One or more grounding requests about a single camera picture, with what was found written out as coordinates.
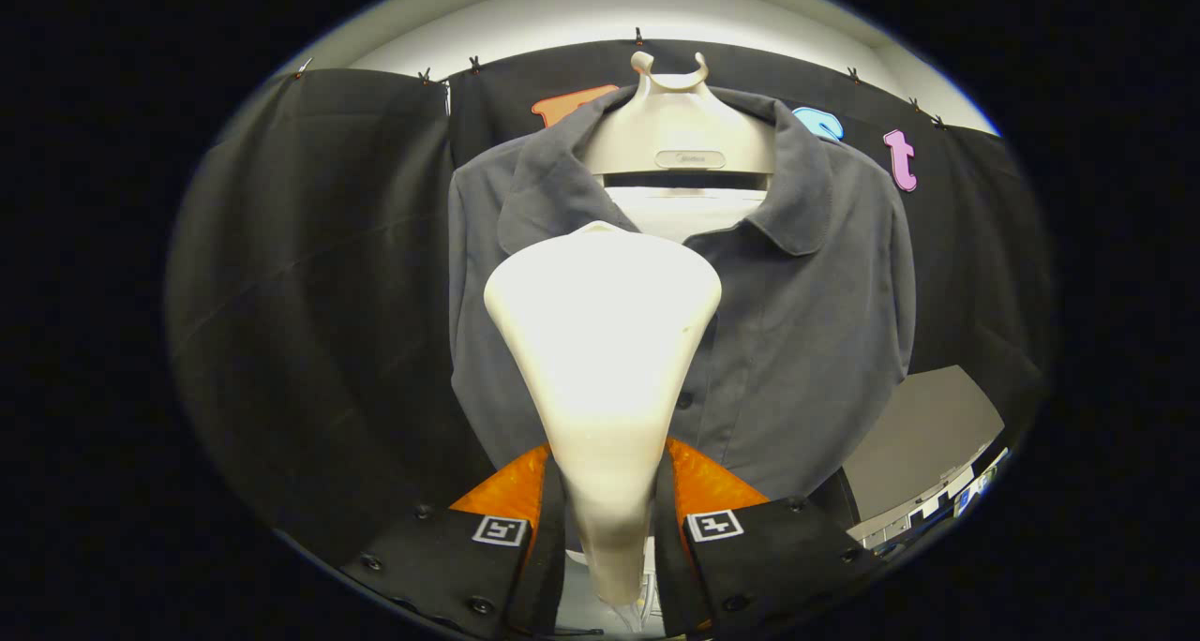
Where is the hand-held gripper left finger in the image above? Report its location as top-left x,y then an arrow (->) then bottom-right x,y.
339,442 -> 568,637

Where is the white garment steamer head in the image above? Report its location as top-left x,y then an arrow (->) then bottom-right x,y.
484,221 -> 723,609

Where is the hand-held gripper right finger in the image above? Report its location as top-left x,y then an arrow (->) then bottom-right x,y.
653,435 -> 887,637

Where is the white inner cloth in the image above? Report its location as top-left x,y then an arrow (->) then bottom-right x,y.
630,186 -> 768,245

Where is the grey button shirt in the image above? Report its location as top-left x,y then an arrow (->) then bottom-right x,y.
447,85 -> 918,501

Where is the cream steamer hanger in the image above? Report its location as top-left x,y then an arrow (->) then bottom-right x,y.
581,51 -> 777,192

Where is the grey cabinet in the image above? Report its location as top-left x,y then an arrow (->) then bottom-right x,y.
842,365 -> 1006,522

